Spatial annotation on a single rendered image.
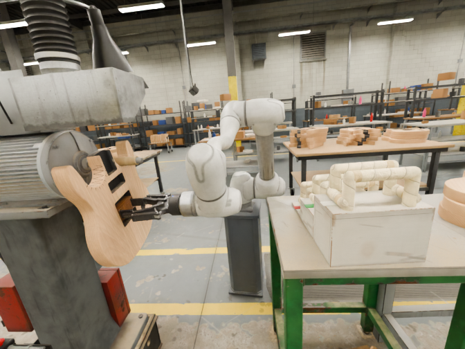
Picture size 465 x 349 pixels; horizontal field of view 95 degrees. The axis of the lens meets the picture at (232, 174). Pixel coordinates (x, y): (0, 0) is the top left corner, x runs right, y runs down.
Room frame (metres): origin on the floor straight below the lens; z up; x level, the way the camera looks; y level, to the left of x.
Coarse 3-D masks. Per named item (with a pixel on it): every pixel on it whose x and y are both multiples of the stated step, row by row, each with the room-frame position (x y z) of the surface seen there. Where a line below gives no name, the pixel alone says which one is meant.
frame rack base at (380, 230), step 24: (360, 192) 0.65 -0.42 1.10; (336, 216) 0.52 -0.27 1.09; (360, 216) 0.52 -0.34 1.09; (384, 216) 0.51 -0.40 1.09; (408, 216) 0.51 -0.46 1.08; (432, 216) 0.51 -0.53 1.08; (336, 240) 0.52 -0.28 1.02; (360, 240) 0.52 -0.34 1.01; (384, 240) 0.51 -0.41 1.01; (408, 240) 0.51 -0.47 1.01; (336, 264) 0.52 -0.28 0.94; (360, 264) 0.52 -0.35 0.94; (384, 264) 0.51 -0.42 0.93
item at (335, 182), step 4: (332, 172) 0.62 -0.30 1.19; (336, 172) 0.61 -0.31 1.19; (332, 176) 0.62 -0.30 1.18; (336, 176) 0.61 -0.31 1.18; (340, 176) 0.61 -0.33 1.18; (332, 180) 0.62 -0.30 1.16; (336, 180) 0.61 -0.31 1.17; (340, 180) 0.62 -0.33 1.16; (332, 184) 0.62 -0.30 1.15; (336, 184) 0.61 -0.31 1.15; (340, 184) 0.62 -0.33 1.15; (336, 188) 0.61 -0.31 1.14
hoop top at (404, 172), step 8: (384, 168) 0.54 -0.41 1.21; (392, 168) 0.54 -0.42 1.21; (400, 168) 0.53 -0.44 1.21; (408, 168) 0.53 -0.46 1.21; (416, 168) 0.53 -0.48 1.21; (344, 176) 0.54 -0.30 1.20; (352, 176) 0.53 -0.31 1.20; (360, 176) 0.53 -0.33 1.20; (368, 176) 0.53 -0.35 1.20; (376, 176) 0.53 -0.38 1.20; (384, 176) 0.52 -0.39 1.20; (392, 176) 0.52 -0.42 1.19; (400, 176) 0.52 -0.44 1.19; (408, 176) 0.52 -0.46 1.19
